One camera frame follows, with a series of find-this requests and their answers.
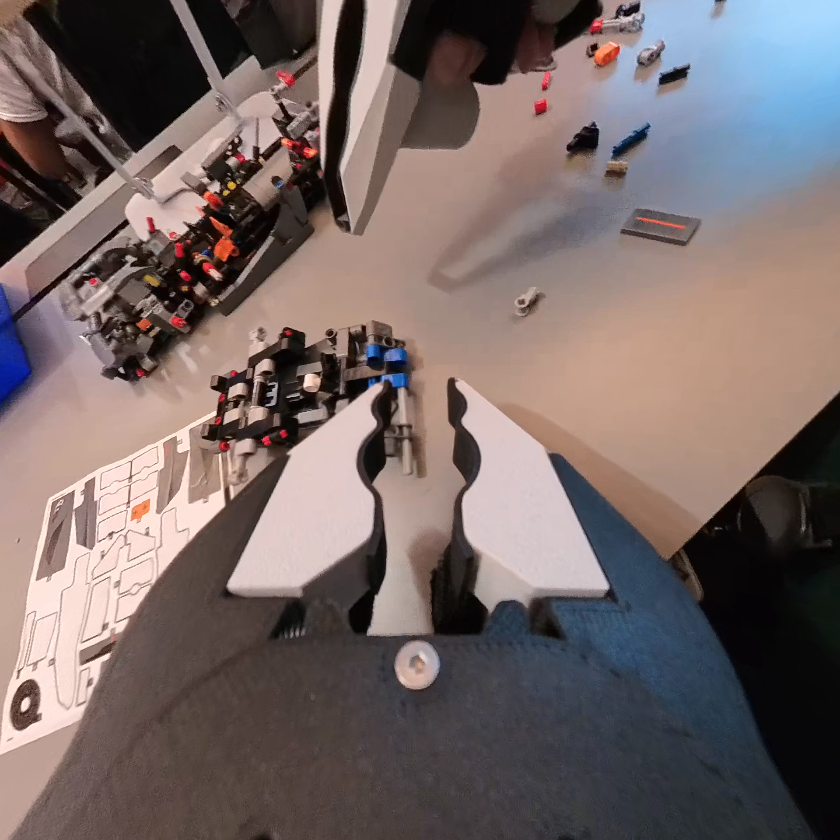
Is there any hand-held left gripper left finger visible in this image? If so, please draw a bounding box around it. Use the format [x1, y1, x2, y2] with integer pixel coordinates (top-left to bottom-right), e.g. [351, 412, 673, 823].
[226, 381, 393, 618]

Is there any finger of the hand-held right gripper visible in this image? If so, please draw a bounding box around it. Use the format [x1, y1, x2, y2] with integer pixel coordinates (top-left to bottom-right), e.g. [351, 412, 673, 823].
[317, 0, 350, 227]
[336, 0, 422, 236]

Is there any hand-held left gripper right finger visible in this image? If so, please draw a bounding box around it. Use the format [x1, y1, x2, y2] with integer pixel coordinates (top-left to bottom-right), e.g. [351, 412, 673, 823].
[446, 377, 611, 624]

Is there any small lego gearbox assembly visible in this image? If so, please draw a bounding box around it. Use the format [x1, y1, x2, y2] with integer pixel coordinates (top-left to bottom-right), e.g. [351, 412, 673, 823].
[200, 320, 413, 488]

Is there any blue lego pin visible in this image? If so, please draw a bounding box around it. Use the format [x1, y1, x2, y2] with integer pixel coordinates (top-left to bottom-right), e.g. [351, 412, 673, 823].
[609, 121, 653, 157]

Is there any lego sticker sheet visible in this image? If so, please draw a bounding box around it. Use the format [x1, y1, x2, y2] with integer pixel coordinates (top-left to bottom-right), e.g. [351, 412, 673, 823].
[0, 410, 277, 756]

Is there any large lego car chassis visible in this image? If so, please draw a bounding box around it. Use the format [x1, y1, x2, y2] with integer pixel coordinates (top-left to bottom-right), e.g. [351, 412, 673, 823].
[58, 69, 327, 383]

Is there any person's right hand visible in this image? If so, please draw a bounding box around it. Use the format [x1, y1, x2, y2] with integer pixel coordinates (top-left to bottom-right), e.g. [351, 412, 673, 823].
[430, 20, 560, 88]

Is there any person's green shirt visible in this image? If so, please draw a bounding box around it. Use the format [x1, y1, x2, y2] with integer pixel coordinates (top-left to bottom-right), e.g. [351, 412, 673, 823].
[669, 394, 840, 840]

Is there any dark grey orange-striped tile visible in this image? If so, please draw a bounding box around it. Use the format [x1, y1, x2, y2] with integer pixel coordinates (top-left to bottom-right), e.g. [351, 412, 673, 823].
[619, 208, 702, 248]

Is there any blue plastic bin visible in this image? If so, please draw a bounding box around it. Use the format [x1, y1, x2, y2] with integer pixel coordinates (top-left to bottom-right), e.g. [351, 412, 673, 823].
[0, 282, 32, 404]

